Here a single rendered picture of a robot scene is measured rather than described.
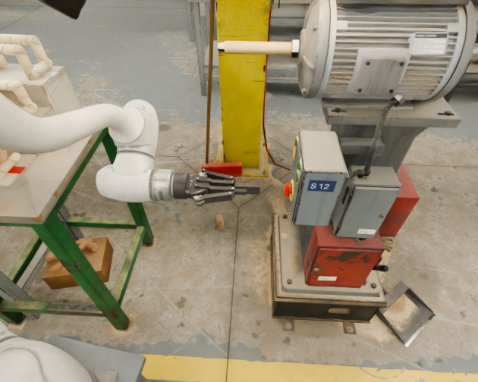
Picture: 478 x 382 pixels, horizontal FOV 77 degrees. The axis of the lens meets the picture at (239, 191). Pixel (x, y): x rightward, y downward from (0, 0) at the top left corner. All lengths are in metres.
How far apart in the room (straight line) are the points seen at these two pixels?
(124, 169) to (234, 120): 1.31
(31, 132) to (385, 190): 0.89
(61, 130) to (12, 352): 0.41
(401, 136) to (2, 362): 1.07
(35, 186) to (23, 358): 0.53
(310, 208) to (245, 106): 1.31
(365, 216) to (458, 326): 1.05
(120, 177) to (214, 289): 1.05
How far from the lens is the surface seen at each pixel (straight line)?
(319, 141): 0.78
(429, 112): 1.01
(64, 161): 1.14
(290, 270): 1.48
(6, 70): 1.40
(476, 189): 2.79
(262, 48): 0.89
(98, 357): 0.97
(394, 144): 1.03
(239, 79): 1.92
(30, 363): 0.72
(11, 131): 0.55
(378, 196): 1.02
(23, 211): 1.03
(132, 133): 0.84
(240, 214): 2.03
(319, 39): 0.80
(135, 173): 0.84
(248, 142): 2.16
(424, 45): 0.87
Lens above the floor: 1.57
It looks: 46 degrees down
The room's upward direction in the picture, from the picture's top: straight up
